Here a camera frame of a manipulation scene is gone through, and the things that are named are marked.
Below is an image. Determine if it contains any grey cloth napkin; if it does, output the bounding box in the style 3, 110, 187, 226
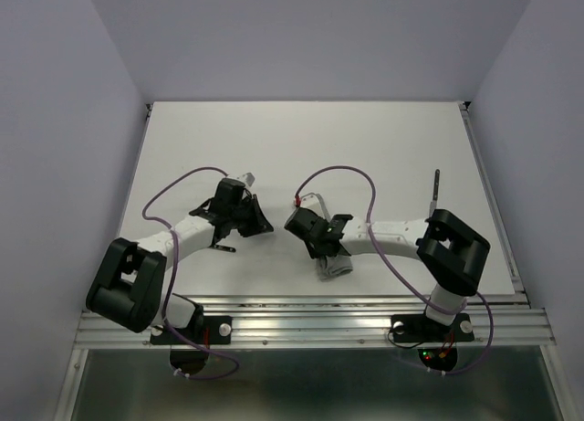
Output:
314, 193, 355, 283

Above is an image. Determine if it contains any black handled fork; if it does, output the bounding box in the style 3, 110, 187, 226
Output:
208, 244, 236, 253

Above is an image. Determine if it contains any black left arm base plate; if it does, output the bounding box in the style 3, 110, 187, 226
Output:
150, 315, 233, 346

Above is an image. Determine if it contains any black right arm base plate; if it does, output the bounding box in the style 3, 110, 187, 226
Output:
390, 313, 475, 344

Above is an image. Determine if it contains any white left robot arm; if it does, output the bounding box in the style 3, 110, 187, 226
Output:
86, 173, 274, 342

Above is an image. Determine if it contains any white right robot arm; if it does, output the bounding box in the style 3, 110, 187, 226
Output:
285, 207, 491, 339

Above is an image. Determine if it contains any black handled knife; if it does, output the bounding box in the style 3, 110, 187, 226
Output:
429, 169, 441, 216

